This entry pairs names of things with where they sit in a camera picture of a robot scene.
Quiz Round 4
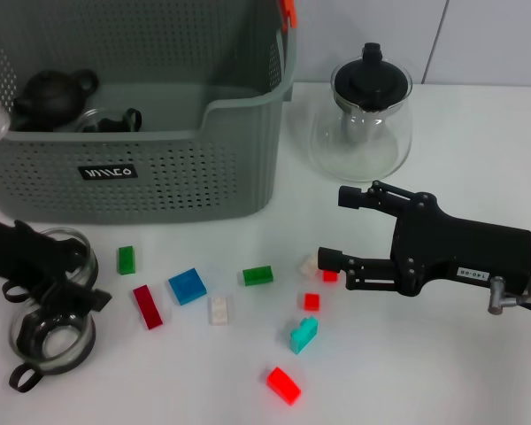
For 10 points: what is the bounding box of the glass teacup with black holder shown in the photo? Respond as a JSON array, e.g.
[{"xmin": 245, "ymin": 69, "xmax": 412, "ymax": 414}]
[
  {"xmin": 77, "ymin": 107, "xmax": 142, "ymax": 133},
  {"xmin": 2, "ymin": 227, "xmax": 99, "ymax": 306},
  {"xmin": 8, "ymin": 305, "xmax": 97, "ymax": 393}
]

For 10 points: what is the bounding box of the grey perforated storage bin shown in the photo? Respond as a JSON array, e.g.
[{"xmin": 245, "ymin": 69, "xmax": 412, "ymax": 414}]
[{"xmin": 0, "ymin": 0, "xmax": 300, "ymax": 225}]

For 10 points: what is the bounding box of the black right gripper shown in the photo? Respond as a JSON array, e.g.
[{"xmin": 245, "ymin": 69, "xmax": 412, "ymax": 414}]
[{"xmin": 317, "ymin": 180, "xmax": 531, "ymax": 297}]

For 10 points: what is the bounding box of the white translucent toy brick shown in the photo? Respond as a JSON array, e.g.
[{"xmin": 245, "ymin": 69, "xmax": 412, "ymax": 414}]
[
  {"xmin": 206, "ymin": 295, "xmax": 234, "ymax": 327},
  {"xmin": 296, "ymin": 253, "xmax": 322, "ymax": 280}
]

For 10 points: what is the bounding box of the long dark red toy brick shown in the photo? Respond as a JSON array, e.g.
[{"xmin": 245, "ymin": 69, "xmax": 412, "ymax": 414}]
[{"xmin": 132, "ymin": 284, "xmax": 165, "ymax": 331}]

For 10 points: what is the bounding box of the teal toy brick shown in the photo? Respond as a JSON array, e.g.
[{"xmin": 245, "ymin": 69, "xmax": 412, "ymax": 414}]
[{"xmin": 289, "ymin": 317, "xmax": 319, "ymax": 355}]

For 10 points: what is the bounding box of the green translucent toy brick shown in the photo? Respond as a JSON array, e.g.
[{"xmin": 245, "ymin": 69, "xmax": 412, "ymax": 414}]
[
  {"xmin": 117, "ymin": 245, "xmax": 138, "ymax": 276},
  {"xmin": 237, "ymin": 265, "xmax": 274, "ymax": 287}
]

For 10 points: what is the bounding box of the dark clay teapot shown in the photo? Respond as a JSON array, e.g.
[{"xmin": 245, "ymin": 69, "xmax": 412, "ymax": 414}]
[{"xmin": 12, "ymin": 69, "xmax": 101, "ymax": 133}]

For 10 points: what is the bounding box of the blue square toy brick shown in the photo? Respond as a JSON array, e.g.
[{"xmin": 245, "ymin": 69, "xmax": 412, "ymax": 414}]
[{"xmin": 167, "ymin": 267, "xmax": 208, "ymax": 306}]

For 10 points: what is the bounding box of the clear glass teapot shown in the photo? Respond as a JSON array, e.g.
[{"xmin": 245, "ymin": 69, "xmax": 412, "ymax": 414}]
[{"xmin": 309, "ymin": 42, "xmax": 414, "ymax": 182}]

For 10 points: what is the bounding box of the right wrist cable with connectors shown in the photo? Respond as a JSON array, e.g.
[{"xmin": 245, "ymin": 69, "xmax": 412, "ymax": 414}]
[{"xmin": 488, "ymin": 276, "xmax": 531, "ymax": 316}]

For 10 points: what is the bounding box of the black teapot lid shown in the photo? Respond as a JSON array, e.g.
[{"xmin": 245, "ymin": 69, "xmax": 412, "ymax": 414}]
[{"xmin": 334, "ymin": 42, "xmax": 412, "ymax": 112}]

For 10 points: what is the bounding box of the bright red sloped toy brick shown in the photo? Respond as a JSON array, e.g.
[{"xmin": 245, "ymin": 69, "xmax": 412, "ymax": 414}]
[{"xmin": 265, "ymin": 366, "xmax": 303, "ymax": 406}]

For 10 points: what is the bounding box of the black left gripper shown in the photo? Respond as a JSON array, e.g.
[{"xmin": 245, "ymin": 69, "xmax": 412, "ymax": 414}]
[{"xmin": 0, "ymin": 215, "xmax": 113, "ymax": 313}]

